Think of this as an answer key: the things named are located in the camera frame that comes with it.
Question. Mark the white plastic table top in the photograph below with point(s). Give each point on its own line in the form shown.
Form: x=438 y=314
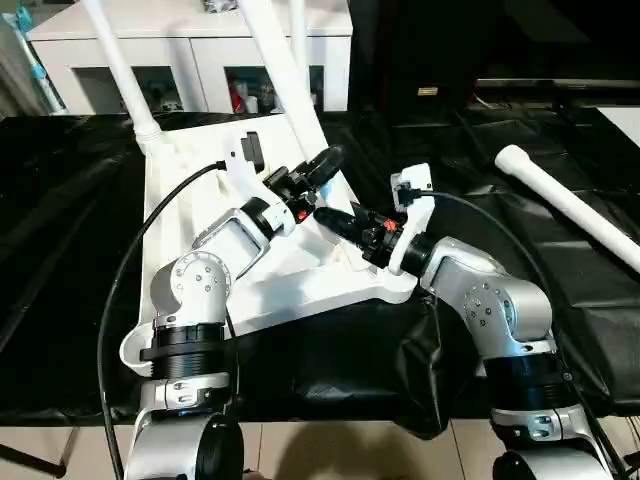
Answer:
x=300 y=280

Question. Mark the white plastic table leg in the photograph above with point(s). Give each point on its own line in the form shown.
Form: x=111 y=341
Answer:
x=285 y=70
x=570 y=200
x=298 y=40
x=120 y=60

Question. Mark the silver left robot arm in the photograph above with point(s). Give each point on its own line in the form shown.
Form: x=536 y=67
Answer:
x=200 y=280

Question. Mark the small red bottle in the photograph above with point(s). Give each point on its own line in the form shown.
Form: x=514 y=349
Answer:
x=238 y=99

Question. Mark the small grey metal object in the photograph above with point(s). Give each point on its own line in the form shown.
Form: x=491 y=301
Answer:
x=220 y=5

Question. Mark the white cabinet with glass doors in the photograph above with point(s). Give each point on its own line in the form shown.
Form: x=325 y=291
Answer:
x=180 y=25

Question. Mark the dark cabinet with yellow label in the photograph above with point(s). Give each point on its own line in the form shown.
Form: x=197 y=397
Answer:
x=500 y=40

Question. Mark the black horizontal bar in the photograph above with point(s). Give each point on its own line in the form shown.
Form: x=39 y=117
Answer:
x=560 y=85

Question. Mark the black work mat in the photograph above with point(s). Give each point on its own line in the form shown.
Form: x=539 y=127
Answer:
x=60 y=250

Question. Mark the white flat board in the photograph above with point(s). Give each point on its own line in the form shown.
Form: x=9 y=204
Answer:
x=622 y=125

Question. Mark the white and teal pole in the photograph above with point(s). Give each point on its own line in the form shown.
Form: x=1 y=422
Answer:
x=35 y=60

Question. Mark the grey curtain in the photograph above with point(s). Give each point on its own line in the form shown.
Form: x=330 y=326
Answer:
x=8 y=90

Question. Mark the black slanted floor rod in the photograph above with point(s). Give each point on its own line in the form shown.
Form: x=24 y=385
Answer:
x=35 y=460

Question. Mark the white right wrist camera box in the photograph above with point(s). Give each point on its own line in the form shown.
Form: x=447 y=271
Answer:
x=415 y=210

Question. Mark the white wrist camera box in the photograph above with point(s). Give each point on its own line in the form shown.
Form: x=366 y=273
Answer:
x=240 y=165
x=415 y=210

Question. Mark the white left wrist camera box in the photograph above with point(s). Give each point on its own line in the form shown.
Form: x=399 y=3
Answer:
x=240 y=165

